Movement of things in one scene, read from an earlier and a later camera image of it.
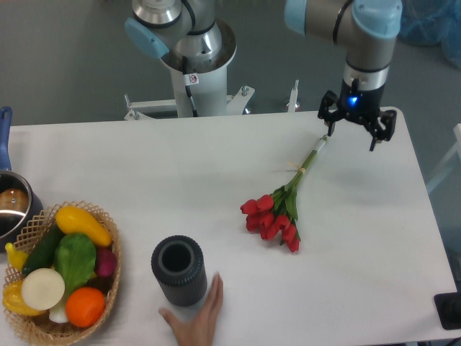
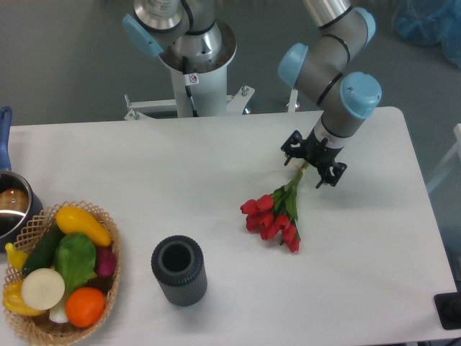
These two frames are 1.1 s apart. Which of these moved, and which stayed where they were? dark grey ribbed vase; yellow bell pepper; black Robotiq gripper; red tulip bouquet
Moved: black Robotiq gripper
Stayed: yellow bell pepper; dark grey ribbed vase; red tulip bouquet
